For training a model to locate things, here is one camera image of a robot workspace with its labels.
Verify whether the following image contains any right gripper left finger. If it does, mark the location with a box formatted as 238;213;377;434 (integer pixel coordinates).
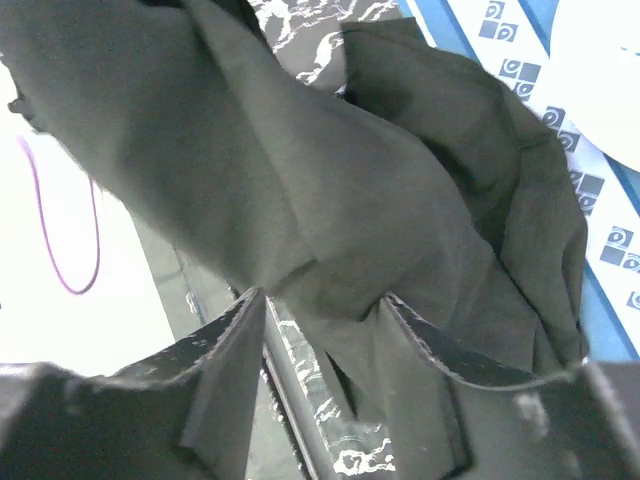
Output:
1;288;265;479

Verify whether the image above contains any black button shirt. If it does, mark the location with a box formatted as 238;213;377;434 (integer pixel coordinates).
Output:
1;1;588;441

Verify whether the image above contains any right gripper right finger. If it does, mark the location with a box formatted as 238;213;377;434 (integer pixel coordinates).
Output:
375;296;639;479

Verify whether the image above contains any blue patterned placemat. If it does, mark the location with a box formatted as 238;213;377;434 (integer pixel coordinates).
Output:
400;1;639;361

